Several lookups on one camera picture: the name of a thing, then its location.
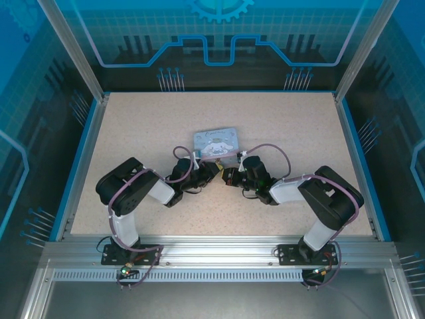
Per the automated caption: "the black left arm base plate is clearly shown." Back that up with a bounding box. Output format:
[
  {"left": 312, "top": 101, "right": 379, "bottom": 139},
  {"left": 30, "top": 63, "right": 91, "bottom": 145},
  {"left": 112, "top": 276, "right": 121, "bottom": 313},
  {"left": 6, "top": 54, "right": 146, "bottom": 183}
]
[{"left": 101, "top": 243, "right": 164, "bottom": 266}]

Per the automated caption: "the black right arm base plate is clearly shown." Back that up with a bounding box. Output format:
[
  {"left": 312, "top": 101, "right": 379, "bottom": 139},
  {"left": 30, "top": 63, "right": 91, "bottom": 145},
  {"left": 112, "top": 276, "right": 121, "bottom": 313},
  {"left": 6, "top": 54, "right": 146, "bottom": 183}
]
[{"left": 277, "top": 243, "right": 337, "bottom": 266}]

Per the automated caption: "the aluminium table side rail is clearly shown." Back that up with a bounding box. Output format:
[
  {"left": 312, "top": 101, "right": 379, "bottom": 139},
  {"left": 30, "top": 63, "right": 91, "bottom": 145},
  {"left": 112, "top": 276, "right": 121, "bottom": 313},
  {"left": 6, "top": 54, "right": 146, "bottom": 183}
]
[
  {"left": 333, "top": 92, "right": 380, "bottom": 242},
  {"left": 55, "top": 94, "right": 111, "bottom": 242}
]

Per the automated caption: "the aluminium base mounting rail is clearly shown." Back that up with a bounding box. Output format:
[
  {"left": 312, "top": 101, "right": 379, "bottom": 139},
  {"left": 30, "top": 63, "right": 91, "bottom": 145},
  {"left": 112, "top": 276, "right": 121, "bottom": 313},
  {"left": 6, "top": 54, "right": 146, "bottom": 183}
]
[{"left": 42, "top": 235, "right": 398, "bottom": 268}]

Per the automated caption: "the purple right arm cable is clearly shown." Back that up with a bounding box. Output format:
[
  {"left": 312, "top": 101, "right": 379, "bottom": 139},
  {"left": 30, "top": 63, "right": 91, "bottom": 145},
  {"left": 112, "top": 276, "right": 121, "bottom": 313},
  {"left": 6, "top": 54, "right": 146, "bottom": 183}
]
[{"left": 244, "top": 143, "right": 361, "bottom": 288}]

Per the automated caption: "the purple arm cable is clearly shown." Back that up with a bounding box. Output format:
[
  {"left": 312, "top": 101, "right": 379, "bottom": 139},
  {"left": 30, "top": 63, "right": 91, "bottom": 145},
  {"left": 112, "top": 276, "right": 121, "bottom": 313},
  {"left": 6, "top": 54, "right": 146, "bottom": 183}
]
[
  {"left": 244, "top": 143, "right": 361, "bottom": 288},
  {"left": 108, "top": 145, "right": 204, "bottom": 290}
]

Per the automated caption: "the aluminium frame post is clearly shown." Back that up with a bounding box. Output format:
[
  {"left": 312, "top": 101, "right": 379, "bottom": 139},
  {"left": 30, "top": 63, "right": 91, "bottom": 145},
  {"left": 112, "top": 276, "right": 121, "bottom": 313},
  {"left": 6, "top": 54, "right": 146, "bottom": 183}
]
[
  {"left": 37, "top": 0, "right": 111, "bottom": 102},
  {"left": 333, "top": 0, "right": 398, "bottom": 102}
]

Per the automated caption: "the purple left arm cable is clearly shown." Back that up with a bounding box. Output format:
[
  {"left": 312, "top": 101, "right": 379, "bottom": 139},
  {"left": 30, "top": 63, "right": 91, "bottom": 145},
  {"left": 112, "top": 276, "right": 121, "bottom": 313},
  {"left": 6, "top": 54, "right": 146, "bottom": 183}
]
[{"left": 108, "top": 145, "right": 204, "bottom": 290}]

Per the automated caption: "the blue cartoon print tin box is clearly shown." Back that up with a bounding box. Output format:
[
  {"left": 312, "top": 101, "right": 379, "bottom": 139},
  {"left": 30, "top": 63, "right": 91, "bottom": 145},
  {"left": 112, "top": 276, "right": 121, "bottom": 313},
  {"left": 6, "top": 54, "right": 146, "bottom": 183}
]
[{"left": 192, "top": 127, "right": 242, "bottom": 164}]

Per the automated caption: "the slotted metal cable duct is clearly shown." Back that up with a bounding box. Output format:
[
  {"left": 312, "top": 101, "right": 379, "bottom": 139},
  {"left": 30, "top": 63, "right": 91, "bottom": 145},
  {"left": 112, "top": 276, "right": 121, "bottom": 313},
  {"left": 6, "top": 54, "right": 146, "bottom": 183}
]
[{"left": 51, "top": 268, "right": 307, "bottom": 282}]

